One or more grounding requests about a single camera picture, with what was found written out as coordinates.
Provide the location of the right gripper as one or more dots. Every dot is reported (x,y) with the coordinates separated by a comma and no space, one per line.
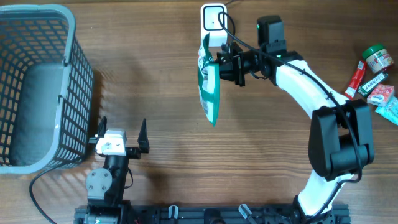
(232,64)

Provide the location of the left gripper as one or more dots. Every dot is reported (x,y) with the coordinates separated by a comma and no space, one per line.
(134,153)

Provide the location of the green 3M gloves package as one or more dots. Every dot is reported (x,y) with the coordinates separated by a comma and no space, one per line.
(208,74)

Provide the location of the red toothpaste tube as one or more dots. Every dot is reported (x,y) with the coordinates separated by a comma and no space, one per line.
(356,80)

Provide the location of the green lid plastic jar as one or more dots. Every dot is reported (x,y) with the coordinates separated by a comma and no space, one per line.
(377,58)

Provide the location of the red white small packet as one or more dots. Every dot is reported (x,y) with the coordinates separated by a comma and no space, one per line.
(381,95)

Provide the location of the light green wipes packet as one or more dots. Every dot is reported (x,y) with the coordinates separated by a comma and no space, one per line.
(390,111)

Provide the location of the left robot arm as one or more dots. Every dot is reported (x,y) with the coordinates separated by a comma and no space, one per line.
(106,185)

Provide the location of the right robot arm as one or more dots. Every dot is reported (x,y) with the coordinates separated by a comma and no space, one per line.
(341,139)

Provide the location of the grey plastic shopping basket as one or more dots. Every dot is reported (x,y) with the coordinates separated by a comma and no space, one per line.
(47,87)

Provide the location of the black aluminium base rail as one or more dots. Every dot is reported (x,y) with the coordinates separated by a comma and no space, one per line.
(211,214)

